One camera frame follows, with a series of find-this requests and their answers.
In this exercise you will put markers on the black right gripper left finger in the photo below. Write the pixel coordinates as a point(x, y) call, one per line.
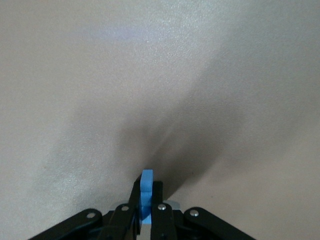
point(120, 225)

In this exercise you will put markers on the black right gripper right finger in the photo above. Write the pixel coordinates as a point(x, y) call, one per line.
point(162, 225)

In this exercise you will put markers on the dark blue three-pronged foam letter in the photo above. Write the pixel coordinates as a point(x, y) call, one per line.
point(146, 183)

